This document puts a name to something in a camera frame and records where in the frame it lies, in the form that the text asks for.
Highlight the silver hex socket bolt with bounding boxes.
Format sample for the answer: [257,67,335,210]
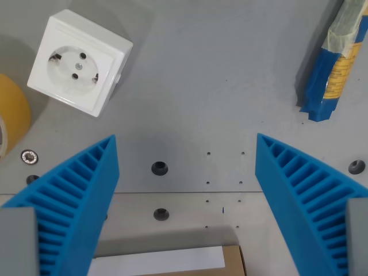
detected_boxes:
[21,149,39,166]

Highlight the blue bag with yellow label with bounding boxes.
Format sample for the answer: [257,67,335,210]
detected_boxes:
[298,0,368,122]

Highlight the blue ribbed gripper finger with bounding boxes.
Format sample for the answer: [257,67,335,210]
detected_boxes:
[0,134,120,276]
[255,132,368,276]

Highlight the brown cardboard box white label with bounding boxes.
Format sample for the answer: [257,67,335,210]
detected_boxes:
[87,244,247,276]

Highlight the yellow adhesive tape roll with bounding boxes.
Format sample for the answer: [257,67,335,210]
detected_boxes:
[0,73,32,158]

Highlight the white electrical wall socket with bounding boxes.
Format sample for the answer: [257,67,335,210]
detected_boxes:
[26,9,134,118]

